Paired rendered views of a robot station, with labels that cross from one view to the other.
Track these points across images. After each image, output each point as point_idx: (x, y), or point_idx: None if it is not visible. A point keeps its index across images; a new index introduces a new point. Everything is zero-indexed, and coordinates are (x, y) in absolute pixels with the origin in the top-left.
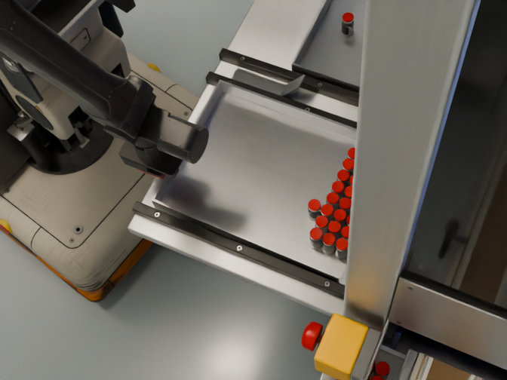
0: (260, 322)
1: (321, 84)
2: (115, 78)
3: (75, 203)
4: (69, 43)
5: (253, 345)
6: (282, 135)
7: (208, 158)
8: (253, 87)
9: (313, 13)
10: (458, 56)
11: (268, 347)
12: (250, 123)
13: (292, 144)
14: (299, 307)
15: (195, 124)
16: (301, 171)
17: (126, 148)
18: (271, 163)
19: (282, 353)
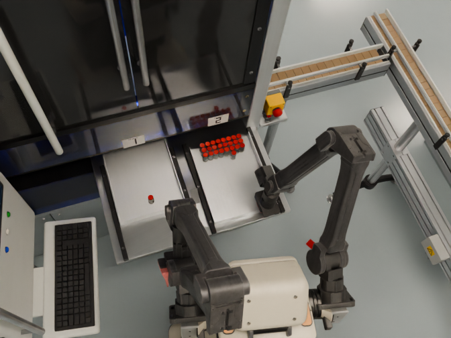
0: (232, 253)
1: (184, 190)
2: (284, 168)
3: None
4: (300, 156)
5: (243, 247)
6: (213, 189)
7: (243, 206)
8: (205, 210)
9: (152, 220)
10: None
11: (238, 241)
12: (218, 203)
13: (214, 183)
14: (215, 243)
15: (258, 173)
16: (221, 173)
17: (276, 210)
18: (227, 184)
19: (236, 235)
